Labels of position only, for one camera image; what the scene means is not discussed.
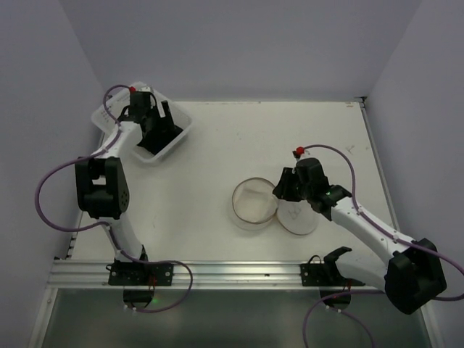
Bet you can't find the white plastic basket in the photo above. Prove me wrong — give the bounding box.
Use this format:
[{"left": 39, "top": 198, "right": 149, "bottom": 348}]
[{"left": 91, "top": 82, "right": 193, "bottom": 165}]

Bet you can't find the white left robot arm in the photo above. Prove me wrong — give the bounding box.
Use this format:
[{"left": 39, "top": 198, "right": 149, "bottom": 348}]
[{"left": 75, "top": 89, "right": 176, "bottom": 265}]

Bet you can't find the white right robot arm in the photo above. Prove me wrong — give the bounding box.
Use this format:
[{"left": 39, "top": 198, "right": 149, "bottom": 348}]
[{"left": 273, "top": 157, "right": 447, "bottom": 315}]

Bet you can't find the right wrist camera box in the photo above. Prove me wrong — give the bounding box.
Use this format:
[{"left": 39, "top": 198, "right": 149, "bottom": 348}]
[{"left": 292, "top": 146, "right": 311, "bottom": 162}]

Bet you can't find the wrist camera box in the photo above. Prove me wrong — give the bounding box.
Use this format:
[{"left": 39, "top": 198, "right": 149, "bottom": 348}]
[
  {"left": 292, "top": 146, "right": 311, "bottom": 162},
  {"left": 137, "top": 86, "right": 153, "bottom": 94}
]

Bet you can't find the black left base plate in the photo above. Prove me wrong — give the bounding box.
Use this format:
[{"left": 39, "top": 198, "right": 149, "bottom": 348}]
[{"left": 106, "top": 260, "right": 174, "bottom": 286}]

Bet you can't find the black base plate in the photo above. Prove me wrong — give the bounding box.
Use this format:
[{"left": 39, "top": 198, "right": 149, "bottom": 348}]
[
  {"left": 106, "top": 260, "right": 174, "bottom": 286},
  {"left": 299, "top": 263, "right": 365, "bottom": 286}
]

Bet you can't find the black garment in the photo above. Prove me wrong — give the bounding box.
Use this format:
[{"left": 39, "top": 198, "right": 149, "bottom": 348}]
[{"left": 137, "top": 125, "right": 183, "bottom": 155}]

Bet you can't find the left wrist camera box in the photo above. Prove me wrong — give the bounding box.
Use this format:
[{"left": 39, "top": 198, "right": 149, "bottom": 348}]
[{"left": 137, "top": 86, "right": 153, "bottom": 94}]

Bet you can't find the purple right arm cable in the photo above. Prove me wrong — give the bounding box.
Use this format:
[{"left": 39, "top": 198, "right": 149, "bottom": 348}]
[{"left": 293, "top": 144, "right": 464, "bottom": 348}]

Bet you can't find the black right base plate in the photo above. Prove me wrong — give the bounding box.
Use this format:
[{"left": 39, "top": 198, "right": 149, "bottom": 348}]
[{"left": 299, "top": 263, "right": 365, "bottom": 286}]

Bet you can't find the aluminium mounting rail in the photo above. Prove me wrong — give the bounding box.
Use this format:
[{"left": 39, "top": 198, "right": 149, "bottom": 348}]
[{"left": 46, "top": 259, "right": 399, "bottom": 291}]

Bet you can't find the round white mesh laundry bag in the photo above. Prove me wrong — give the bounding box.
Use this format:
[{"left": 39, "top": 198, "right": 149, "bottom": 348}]
[{"left": 229, "top": 177, "right": 319, "bottom": 237}]

